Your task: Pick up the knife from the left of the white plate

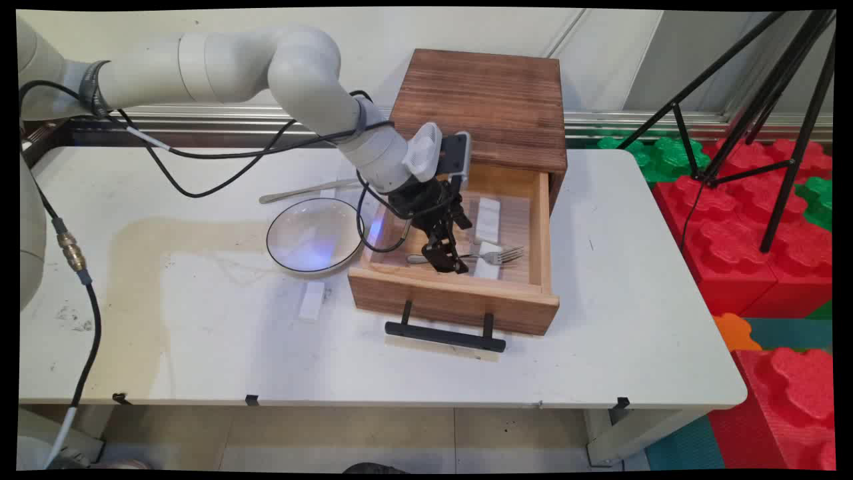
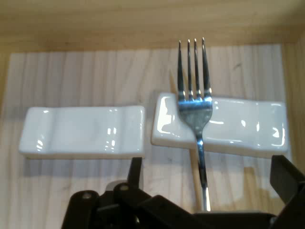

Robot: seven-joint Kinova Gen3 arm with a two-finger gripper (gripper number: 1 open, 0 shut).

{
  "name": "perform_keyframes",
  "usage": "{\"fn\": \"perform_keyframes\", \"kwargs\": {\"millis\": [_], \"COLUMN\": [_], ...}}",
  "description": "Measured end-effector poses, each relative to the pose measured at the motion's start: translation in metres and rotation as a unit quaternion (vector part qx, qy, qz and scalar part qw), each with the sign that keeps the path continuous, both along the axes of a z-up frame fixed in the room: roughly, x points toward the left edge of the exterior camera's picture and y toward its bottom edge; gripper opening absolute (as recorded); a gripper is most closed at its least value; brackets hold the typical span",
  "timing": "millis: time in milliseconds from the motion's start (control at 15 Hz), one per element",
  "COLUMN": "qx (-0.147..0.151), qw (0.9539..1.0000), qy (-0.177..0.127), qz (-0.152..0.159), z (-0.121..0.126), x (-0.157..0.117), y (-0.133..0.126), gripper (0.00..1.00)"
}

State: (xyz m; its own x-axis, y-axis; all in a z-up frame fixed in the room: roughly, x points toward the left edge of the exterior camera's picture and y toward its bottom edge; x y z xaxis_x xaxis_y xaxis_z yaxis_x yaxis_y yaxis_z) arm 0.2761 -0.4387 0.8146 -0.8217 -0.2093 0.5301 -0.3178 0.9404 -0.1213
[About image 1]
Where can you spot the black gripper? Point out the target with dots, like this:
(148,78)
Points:
(423,200)

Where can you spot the silver metal knife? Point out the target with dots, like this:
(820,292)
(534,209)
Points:
(300,192)

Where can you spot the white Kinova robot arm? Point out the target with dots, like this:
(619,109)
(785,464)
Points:
(233,63)

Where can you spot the silver metal fork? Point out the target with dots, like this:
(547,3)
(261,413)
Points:
(496,254)

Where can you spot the light wooden drawer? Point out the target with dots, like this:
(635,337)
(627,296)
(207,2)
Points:
(453,300)

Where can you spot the dark wooden cabinet box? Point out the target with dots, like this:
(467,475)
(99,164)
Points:
(486,100)

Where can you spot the white plate with black rim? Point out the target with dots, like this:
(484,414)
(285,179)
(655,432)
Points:
(313,236)

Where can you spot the green foam block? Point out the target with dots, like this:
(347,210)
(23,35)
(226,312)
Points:
(666,160)
(818,200)

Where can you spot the black table edge clip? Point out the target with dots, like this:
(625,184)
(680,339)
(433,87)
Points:
(251,400)
(621,403)
(120,398)

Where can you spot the white table leg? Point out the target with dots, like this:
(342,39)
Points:
(620,440)

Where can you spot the large red foam block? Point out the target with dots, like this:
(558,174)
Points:
(726,240)

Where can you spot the orange foam piece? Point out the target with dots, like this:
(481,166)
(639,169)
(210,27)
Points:
(733,332)

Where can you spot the black tripod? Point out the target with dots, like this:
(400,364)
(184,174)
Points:
(790,113)

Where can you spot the wrist camera with grey mount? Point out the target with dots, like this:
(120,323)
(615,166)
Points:
(426,150)

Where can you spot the aluminium wall rail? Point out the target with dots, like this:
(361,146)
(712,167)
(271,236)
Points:
(633,123)

